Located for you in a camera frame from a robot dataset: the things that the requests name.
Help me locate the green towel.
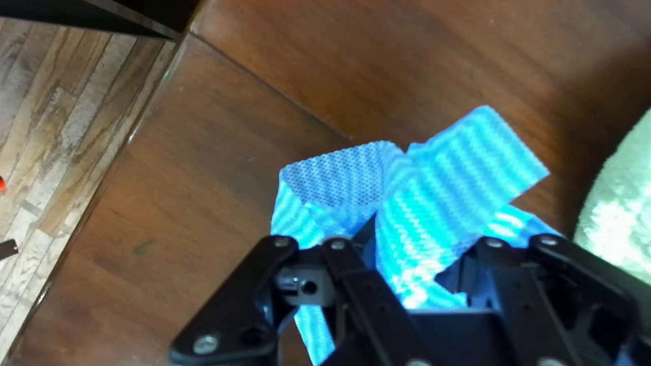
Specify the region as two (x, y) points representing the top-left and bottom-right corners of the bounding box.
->
(572, 106), (651, 290)

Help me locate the blue striped towel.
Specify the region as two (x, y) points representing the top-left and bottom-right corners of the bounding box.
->
(268, 104), (562, 366)

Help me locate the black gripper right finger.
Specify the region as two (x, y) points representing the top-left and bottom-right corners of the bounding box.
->
(454, 232), (651, 366)

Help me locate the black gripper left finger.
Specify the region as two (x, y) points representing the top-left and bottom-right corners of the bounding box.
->
(167, 235), (438, 366)

